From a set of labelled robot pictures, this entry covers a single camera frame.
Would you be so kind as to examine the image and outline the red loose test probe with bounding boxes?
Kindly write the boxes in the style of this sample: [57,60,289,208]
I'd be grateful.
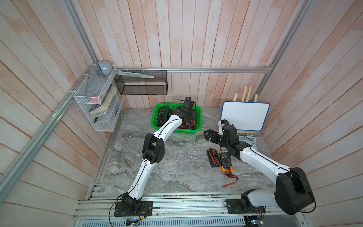
[222,180,238,187]

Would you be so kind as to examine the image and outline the green plastic basket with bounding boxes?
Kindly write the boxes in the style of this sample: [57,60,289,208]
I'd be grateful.
[151,103,203,134]

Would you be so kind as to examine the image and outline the wooden easel stand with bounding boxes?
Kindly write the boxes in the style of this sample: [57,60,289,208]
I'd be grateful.
[237,86,259,136]

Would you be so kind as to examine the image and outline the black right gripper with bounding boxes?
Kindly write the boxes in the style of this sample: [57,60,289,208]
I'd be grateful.
[204,129,230,149]

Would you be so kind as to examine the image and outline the yellow clamp meter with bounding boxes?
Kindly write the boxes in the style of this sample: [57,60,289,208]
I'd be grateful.
[219,151,233,173]

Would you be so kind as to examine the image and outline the blue framed whiteboard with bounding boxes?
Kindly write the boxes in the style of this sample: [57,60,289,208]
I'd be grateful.
[220,101,270,131]

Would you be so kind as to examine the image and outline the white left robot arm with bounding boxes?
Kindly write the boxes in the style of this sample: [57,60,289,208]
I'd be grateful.
[118,97,196,214]

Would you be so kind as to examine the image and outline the light blue calculator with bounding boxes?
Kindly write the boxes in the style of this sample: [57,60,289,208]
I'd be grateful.
[239,135,257,149]

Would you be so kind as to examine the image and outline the black multimeter with red leads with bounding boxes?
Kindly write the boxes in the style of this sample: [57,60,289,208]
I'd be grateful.
[207,148,221,167]

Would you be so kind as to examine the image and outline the white wire wall shelf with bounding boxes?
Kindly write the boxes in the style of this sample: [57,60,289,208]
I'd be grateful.
[74,64,125,132]

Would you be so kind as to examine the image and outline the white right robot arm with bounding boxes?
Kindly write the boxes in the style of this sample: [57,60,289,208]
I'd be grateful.
[204,120,316,215]

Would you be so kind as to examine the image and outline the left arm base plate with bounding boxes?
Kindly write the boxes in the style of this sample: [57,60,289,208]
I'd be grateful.
[114,201,153,217]

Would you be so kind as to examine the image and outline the book in wire shelf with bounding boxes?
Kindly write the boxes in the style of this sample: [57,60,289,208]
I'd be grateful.
[89,84,118,115]

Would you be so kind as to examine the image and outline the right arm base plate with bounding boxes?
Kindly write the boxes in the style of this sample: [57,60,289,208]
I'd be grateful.
[224,199,266,214]

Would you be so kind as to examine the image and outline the grey computer mouse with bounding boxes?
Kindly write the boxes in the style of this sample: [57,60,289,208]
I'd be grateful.
[98,61,112,77]

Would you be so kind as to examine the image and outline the black mesh wall basket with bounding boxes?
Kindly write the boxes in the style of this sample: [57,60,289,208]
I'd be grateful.
[114,70,168,95]

